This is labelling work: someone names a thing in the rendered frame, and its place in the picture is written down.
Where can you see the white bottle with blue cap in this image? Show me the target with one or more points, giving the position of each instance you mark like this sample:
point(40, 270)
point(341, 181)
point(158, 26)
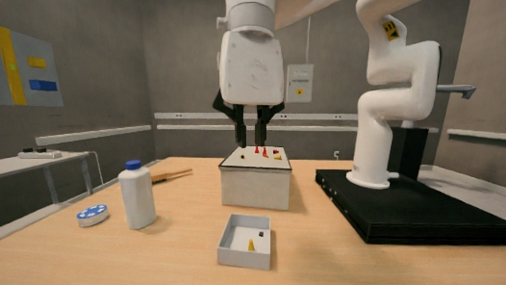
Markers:
point(137, 193)

